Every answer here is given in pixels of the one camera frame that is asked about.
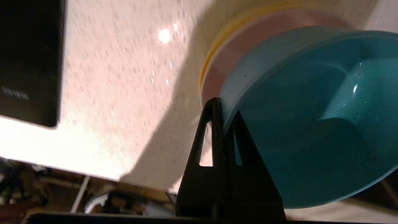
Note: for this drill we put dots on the black induction cooktop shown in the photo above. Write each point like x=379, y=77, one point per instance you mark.
x=28, y=62

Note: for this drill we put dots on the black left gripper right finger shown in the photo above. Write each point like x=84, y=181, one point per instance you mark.
x=252, y=189

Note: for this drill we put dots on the blue plastic bowl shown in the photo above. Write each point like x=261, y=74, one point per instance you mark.
x=311, y=140

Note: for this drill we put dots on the yellow plastic bowl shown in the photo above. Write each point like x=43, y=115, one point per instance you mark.
x=224, y=34

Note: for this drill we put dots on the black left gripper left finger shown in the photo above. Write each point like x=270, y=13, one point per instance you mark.
x=199, y=186

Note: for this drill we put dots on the pink plastic bowl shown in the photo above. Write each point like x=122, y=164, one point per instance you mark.
x=242, y=46

